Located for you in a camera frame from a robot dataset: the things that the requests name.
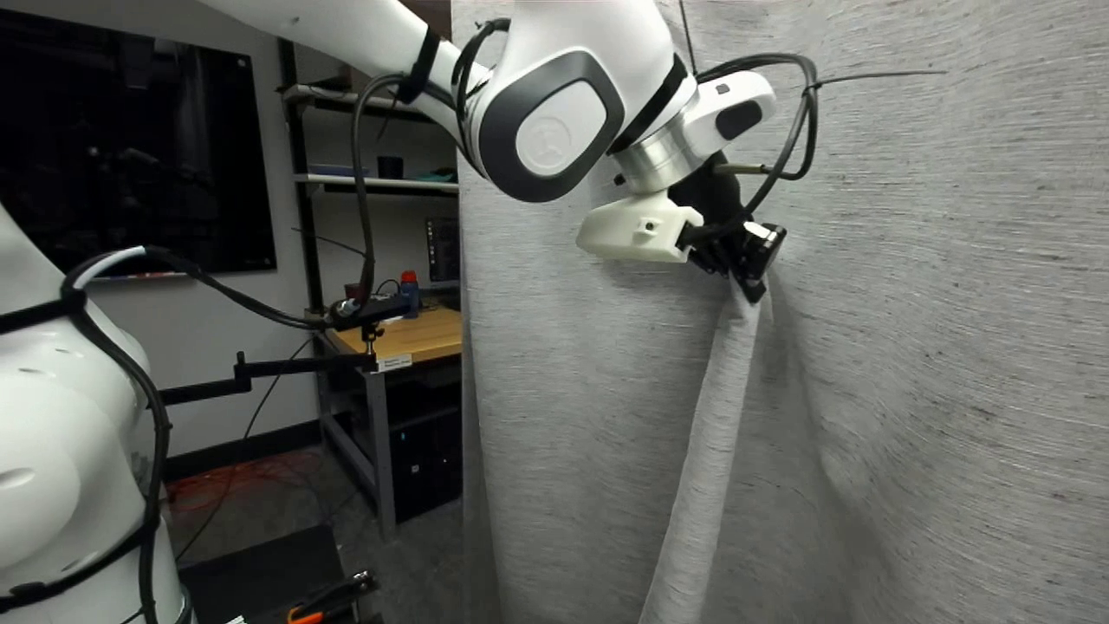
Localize grey fabric curtain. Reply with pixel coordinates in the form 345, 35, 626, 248
459, 0, 1109, 624

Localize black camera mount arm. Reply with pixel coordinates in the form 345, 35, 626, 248
158, 355, 379, 406

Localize wooden top workbench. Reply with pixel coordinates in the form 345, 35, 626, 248
322, 308, 464, 533

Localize metal shelving unit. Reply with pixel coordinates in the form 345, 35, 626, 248
276, 43, 459, 314

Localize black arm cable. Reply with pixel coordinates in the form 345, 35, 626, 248
344, 13, 951, 316

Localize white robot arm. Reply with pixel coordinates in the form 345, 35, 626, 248
204, 0, 782, 300

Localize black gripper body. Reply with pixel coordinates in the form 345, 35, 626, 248
673, 154, 788, 280

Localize black wall monitor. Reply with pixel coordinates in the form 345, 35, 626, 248
0, 10, 276, 274

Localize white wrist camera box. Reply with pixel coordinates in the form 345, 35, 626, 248
576, 192, 703, 264

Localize black floor box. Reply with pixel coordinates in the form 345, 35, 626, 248
185, 529, 379, 624

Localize white robot base body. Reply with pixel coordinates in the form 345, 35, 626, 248
0, 207, 194, 624

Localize black base cable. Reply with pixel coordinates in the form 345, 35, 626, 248
0, 244, 351, 624

